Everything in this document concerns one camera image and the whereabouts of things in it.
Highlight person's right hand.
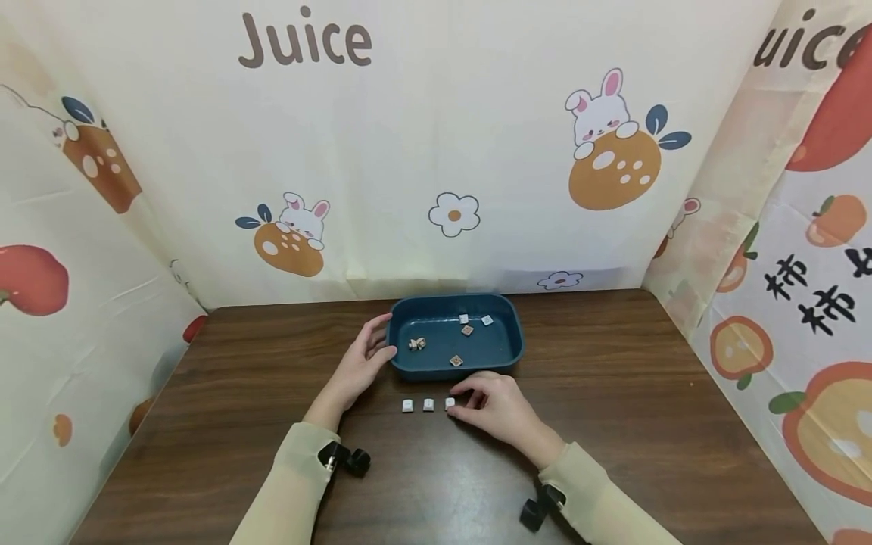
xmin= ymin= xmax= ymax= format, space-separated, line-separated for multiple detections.
xmin=449 ymin=370 xmax=548 ymax=453

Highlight person's left hand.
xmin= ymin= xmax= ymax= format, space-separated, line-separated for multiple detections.
xmin=319 ymin=312 xmax=398 ymax=415

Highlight dark blue plastic tray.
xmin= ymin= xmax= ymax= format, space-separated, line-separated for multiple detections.
xmin=386 ymin=293 xmax=525 ymax=382

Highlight black wrist band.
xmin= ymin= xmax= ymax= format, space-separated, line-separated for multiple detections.
xmin=318 ymin=440 xmax=372 ymax=478
xmin=519 ymin=482 xmax=567 ymax=533

